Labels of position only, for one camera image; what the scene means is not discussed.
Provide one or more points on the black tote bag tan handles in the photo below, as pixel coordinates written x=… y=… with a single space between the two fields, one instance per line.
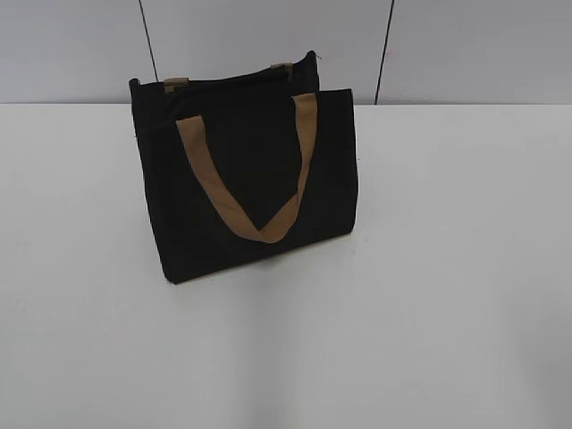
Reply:
x=244 y=168

